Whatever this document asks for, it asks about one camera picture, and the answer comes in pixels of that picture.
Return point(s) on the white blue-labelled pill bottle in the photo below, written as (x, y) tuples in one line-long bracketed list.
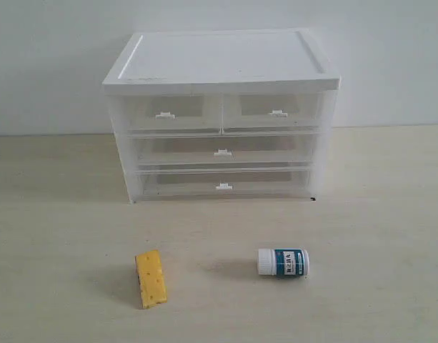
[(283, 262)]

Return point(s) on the yellow cheese wedge toy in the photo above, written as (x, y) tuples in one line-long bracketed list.
[(151, 279)]

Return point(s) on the clear bottom wide drawer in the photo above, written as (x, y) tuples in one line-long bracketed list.
[(261, 181)]

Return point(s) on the clear wide drawer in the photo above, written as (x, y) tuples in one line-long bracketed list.
[(225, 149), (261, 181)]

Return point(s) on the white plastic drawer cabinet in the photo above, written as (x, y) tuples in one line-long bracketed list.
[(219, 63)]

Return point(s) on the clear middle wide drawer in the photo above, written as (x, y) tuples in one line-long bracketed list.
[(225, 149)]

